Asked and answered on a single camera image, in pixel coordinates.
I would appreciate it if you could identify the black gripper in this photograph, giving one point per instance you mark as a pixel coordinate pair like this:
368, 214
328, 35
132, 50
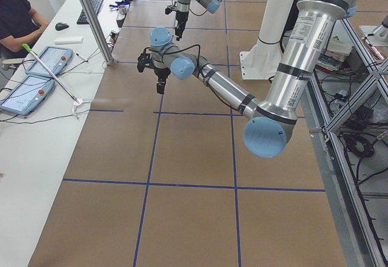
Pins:
181, 17
162, 73

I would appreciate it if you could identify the small metal cup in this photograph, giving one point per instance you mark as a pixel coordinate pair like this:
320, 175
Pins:
122, 10

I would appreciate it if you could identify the white foam block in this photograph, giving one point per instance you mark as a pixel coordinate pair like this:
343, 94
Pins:
69, 40

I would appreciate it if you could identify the upper blue teach pendant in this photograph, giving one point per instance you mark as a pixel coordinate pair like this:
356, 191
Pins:
55, 58

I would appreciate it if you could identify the blue teach pendant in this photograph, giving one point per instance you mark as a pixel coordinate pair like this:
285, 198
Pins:
55, 58
27, 95

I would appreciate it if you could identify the black computer mouse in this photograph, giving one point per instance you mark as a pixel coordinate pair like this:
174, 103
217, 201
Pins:
61, 26

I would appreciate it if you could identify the lower blue teach pendant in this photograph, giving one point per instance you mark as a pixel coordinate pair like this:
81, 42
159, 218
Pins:
27, 95

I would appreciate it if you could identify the metal rod green tip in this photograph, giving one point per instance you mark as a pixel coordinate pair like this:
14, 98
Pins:
75, 99

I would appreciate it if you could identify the seated person in black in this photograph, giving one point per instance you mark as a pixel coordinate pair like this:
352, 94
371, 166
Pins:
20, 24

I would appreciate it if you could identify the stack of books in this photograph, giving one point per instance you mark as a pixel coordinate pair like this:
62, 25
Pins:
335, 54

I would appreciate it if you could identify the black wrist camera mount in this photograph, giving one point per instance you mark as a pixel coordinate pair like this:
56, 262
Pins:
144, 61
171, 8

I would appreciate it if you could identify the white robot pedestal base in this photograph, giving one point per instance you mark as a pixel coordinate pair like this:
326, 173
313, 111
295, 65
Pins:
261, 62

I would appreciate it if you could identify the aluminium frame post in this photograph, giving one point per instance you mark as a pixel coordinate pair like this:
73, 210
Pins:
97, 30

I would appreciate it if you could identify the aluminium truss frame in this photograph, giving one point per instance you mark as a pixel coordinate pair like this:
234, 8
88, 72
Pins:
346, 110

